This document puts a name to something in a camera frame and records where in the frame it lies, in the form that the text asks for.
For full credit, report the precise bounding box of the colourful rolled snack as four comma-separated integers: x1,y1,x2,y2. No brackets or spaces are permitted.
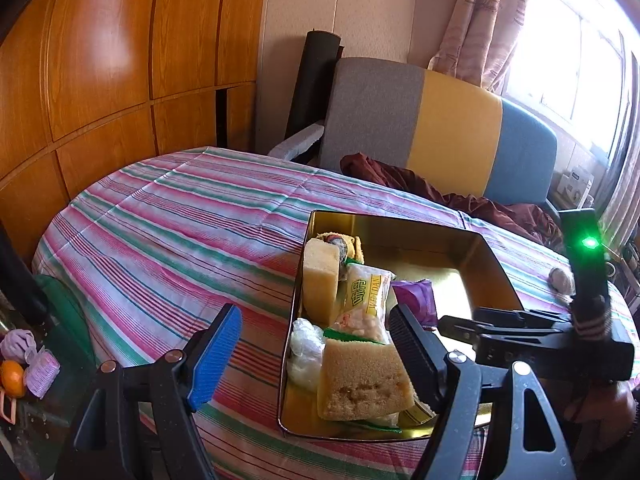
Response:
315,231,364,267

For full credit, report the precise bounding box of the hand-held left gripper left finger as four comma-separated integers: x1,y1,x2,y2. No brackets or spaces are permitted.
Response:
55,304,243,480

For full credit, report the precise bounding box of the grey yellow blue sofa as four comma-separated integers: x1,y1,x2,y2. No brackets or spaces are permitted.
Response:
267,56,559,211

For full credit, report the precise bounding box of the smooth yellow sponge block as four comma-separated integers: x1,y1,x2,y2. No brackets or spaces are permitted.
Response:
302,237,347,327

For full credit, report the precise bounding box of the dark red cloth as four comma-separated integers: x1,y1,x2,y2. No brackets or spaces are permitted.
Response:
339,152,564,252

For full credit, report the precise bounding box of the black rolled mat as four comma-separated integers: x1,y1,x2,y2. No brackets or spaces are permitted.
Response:
283,30,345,142

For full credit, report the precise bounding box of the green-edged cracker packet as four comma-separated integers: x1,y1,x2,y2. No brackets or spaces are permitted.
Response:
334,262,397,347

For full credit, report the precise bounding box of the gold tin with maroon sides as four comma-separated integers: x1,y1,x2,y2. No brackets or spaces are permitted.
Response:
276,209,526,444

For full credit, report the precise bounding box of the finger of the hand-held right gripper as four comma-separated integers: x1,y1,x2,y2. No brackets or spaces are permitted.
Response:
474,307,572,326
438,315,572,342

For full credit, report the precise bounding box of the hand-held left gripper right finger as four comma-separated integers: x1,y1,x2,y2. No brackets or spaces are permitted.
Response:
387,304,576,480

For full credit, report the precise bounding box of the orange fruit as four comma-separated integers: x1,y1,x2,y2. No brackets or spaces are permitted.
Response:
0,360,26,399

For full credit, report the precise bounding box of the purple drawstring pouch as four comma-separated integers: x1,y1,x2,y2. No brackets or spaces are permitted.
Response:
0,328,37,364

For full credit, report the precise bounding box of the person's right hand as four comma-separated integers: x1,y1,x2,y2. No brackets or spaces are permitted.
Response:
564,381,639,430

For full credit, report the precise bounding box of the bright window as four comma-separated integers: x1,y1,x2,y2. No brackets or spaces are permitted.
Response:
504,0,640,162

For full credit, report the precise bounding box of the wooden cabinet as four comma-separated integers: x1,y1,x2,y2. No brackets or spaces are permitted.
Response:
0,0,274,262

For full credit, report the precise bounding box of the patterned beige curtain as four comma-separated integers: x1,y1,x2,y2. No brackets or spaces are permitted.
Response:
429,0,534,97

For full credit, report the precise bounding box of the striped tablecloth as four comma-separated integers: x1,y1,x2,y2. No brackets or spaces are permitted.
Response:
31,146,632,480

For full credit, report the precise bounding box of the glass side table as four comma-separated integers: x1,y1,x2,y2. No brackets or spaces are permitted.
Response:
0,300,168,480

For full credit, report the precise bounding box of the white box on windowsill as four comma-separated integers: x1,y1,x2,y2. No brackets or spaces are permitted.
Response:
559,165,596,207

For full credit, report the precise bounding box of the yellow sponge with pitted face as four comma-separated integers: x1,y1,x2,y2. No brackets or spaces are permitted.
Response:
316,337,417,422

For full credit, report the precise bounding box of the purple snack packet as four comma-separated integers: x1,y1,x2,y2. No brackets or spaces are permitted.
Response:
390,279,437,330

